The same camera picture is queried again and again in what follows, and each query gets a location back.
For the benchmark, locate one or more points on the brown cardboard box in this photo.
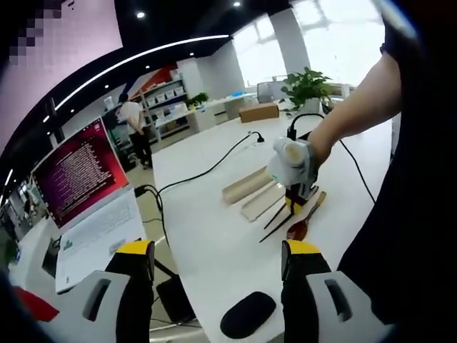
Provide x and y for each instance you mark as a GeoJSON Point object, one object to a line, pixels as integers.
{"type": "Point", "coordinates": [258, 112]}

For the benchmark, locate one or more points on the person's dark torso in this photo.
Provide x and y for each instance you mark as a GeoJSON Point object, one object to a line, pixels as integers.
{"type": "Point", "coordinates": [400, 232]}

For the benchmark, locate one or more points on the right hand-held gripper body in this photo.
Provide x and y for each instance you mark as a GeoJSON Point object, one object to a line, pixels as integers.
{"type": "Point", "coordinates": [292, 164]}

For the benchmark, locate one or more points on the white laptop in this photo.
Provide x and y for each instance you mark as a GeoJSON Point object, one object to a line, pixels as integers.
{"type": "Point", "coordinates": [82, 171]}

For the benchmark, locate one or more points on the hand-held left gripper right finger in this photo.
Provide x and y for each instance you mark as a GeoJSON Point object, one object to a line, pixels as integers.
{"type": "Point", "coordinates": [303, 293]}

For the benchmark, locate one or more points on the white counter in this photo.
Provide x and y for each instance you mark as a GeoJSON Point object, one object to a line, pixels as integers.
{"type": "Point", "coordinates": [200, 118]}

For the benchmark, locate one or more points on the brown wooden spoon utensil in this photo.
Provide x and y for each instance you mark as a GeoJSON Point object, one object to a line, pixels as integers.
{"type": "Point", "coordinates": [298, 230]}

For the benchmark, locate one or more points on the beige cutlery case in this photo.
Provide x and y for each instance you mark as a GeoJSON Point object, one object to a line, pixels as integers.
{"type": "Point", "coordinates": [246, 186]}

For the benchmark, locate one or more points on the translucent cutlery case lid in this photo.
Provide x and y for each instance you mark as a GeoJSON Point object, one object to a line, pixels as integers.
{"type": "Point", "coordinates": [262, 203]}

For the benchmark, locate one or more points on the storage shelf with white bins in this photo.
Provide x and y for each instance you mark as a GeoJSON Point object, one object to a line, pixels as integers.
{"type": "Point", "coordinates": [160, 96]}

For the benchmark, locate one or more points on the dark wooden chopstick utensil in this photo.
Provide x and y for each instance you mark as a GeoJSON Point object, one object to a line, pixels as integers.
{"type": "Point", "coordinates": [276, 215]}
{"type": "Point", "coordinates": [276, 228]}

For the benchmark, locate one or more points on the small green plant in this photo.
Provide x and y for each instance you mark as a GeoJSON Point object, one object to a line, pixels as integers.
{"type": "Point", "coordinates": [198, 99]}

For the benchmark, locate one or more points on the black rectangular box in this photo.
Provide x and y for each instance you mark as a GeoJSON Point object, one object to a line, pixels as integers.
{"type": "Point", "coordinates": [176, 300]}

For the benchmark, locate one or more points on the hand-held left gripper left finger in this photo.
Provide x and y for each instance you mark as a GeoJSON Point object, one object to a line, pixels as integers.
{"type": "Point", "coordinates": [132, 286]}

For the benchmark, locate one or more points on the black computer mouse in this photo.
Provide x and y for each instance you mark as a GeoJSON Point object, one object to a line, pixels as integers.
{"type": "Point", "coordinates": [248, 312]}

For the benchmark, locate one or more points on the large green potted plant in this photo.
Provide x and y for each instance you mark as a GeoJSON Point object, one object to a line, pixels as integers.
{"type": "Point", "coordinates": [307, 87]}

